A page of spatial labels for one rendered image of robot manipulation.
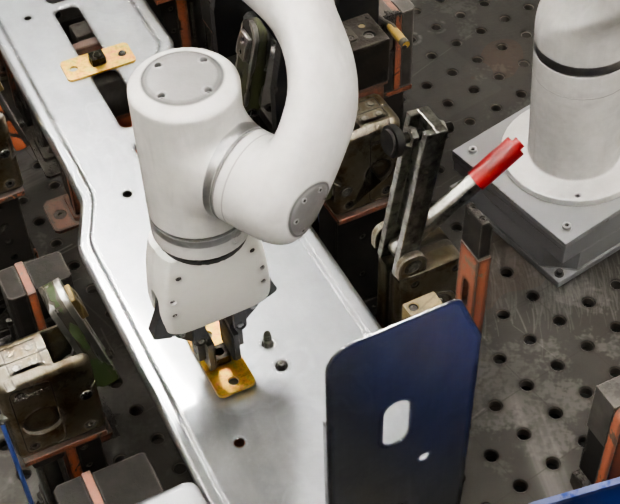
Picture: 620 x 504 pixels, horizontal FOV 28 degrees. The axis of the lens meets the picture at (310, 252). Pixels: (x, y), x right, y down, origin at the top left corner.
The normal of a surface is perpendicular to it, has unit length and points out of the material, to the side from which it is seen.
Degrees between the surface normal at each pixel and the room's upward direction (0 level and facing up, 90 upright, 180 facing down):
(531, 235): 90
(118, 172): 0
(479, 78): 0
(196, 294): 91
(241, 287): 92
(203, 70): 1
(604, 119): 89
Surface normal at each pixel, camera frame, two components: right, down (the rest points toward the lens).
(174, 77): -0.03, -0.66
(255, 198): -0.42, 0.21
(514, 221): -0.81, 0.45
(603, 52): 0.20, 0.76
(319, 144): 0.58, 0.31
